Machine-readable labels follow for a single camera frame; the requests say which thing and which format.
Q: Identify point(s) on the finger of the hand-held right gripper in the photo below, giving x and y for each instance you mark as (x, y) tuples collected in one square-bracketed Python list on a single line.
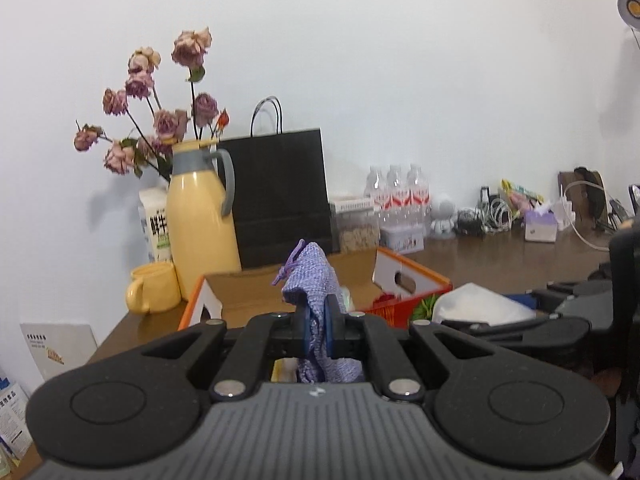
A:
[(500, 326), (570, 296)]

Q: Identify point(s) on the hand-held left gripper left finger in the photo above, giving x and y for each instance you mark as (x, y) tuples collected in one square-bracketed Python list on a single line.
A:
[(302, 332)]

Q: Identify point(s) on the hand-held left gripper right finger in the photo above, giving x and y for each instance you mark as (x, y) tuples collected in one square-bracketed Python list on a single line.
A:
[(332, 332)]

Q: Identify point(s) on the white pouch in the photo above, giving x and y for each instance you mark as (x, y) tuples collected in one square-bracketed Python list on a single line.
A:
[(475, 302)]

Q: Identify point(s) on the red cardboard box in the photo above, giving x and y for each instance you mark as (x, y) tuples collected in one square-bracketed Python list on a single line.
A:
[(250, 292)]

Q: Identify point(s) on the red knitted flower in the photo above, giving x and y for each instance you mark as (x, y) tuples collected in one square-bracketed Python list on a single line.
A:
[(386, 300)]

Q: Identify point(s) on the purple tissue box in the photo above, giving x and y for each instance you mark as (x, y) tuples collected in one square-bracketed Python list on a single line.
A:
[(540, 227)]

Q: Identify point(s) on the clear seed container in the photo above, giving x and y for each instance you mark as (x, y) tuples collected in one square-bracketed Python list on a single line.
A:
[(357, 230)]

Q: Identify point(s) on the black stand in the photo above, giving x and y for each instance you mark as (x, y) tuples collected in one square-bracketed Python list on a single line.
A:
[(634, 202)]

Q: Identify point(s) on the colourful snack packets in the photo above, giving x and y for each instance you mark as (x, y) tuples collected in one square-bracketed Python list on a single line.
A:
[(522, 195)]

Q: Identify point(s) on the white printed tin box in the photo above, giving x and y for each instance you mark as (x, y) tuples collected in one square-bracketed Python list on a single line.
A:
[(402, 239)]

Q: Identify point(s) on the white robot figurine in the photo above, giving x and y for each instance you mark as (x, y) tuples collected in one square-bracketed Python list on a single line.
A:
[(444, 217)]

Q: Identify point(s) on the black paper bag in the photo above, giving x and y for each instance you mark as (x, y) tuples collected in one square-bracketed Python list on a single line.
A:
[(285, 200)]

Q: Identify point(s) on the yellow thermos jug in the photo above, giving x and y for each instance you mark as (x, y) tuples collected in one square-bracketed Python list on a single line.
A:
[(200, 225)]

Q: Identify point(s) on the yellow mug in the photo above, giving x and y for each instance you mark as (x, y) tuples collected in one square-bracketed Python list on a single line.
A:
[(157, 287)]

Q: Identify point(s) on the milk carton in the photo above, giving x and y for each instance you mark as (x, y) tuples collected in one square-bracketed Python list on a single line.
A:
[(154, 225)]

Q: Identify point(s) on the white booklet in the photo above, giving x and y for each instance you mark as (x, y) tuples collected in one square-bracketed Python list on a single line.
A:
[(60, 355)]

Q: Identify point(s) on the dried rose bouquet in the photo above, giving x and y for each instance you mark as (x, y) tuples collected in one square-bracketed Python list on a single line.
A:
[(150, 110)]

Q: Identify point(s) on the desk lamp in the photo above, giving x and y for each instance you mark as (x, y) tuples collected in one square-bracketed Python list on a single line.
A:
[(631, 7)]

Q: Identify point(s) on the blue white boxes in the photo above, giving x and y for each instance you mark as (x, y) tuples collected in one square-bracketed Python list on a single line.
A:
[(12, 420)]

